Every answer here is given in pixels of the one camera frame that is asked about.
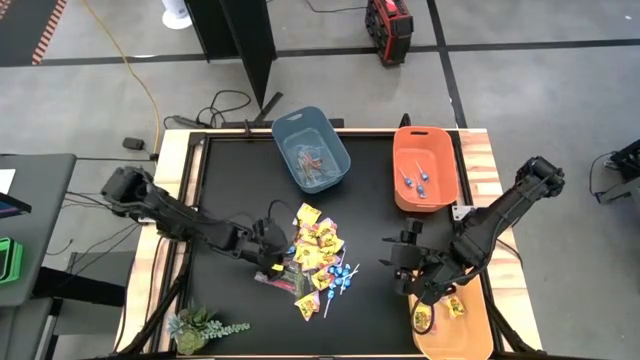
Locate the white paper sheet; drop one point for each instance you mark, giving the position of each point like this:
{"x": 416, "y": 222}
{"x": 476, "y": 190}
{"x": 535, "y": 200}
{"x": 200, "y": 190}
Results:
{"x": 6, "y": 180}

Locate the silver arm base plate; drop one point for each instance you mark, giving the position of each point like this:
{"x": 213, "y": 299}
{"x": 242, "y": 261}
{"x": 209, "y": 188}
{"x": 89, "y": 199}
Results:
{"x": 460, "y": 212}

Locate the red and black toolbox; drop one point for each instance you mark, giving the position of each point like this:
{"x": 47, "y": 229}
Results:
{"x": 390, "y": 30}

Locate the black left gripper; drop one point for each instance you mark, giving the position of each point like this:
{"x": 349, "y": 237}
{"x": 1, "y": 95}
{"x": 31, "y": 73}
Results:
{"x": 272, "y": 252}

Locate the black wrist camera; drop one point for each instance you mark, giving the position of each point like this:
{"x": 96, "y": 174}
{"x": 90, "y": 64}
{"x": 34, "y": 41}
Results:
{"x": 413, "y": 230}
{"x": 272, "y": 229}

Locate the orange plastic bin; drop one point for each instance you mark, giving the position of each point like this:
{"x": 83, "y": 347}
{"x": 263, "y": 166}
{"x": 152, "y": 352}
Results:
{"x": 435, "y": 150}

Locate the white fan base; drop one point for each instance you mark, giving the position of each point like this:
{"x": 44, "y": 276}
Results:
{"x": 176, "y": 17}

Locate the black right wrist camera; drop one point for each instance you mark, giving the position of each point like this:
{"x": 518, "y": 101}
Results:
{"x": 413, "y": 230}

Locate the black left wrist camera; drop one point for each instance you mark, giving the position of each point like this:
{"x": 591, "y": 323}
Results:
{"x": 272, "y": 229}

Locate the grey desk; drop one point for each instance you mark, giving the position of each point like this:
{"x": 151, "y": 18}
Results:
{"x": 40, "y": 225}

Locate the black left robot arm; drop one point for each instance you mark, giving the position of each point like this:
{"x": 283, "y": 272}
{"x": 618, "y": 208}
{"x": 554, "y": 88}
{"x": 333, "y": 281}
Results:
{"x": 165, "y": 215}

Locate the artificial succulent plant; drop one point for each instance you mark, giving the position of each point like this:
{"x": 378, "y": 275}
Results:
{"x": 192, "y": 330}

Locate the yellow plastic bin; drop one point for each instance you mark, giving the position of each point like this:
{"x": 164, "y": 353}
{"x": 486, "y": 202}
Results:
{"x": 465, "y": 335}

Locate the blue-grey plastic bin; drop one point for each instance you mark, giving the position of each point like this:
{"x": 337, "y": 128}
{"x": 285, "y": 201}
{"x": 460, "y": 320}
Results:
{"x": 287, "y": 137}

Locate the black power strip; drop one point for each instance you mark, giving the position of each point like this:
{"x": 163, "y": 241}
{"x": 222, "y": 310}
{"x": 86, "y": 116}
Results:
{"x": 185, "y": 121}

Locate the tablet with lit screen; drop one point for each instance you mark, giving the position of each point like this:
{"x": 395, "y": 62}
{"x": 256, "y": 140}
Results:
{"x": 12, "y": 207}

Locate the green case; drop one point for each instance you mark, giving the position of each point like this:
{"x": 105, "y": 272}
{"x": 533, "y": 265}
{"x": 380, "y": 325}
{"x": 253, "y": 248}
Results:
{"x": 15, "y": 260}

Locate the black power adapter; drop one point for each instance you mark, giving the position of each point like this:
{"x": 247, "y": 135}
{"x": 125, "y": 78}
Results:
{"x": 133, "y": 143}

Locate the black frame strut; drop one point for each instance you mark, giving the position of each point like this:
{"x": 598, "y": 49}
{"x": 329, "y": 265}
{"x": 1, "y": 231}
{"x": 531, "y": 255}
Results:
{"x": 160, "y": 305}
{"x": 505, "y": 325}

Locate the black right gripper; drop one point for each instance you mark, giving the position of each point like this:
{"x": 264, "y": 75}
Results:
{"x": 407, "y": 257}

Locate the yellow sour candy packet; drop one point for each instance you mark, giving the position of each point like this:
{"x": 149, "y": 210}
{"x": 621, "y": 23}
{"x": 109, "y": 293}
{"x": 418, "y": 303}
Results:
{"x": 306, "y": 256}
{"x": 309, "y": 215}
{"x": 309, "y": 235}
{"x": 456, "y": 307}
{"x": 321, "y": 280}
{"x": 332, "y": 243}
{"x": 327, "y": 227}
{"x": 423, "y": 318}
{"x": 328, "y": 261}
{"x": 307, "y": 305}

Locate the yellow tag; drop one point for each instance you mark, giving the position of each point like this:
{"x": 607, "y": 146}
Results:
{"x": 277, "y": 267}

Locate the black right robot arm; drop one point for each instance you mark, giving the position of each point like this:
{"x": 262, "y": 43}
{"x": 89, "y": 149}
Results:
{"x": 480, "y": 225}

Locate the neighbouring black robot rig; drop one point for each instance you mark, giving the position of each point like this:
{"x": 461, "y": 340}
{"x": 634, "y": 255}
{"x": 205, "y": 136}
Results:
{"x": 627, "y": 165}

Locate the black mat with striped edge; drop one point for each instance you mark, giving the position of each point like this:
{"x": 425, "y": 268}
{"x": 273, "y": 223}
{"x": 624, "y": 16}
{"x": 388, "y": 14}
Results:
{"x": 25, "y": 30}

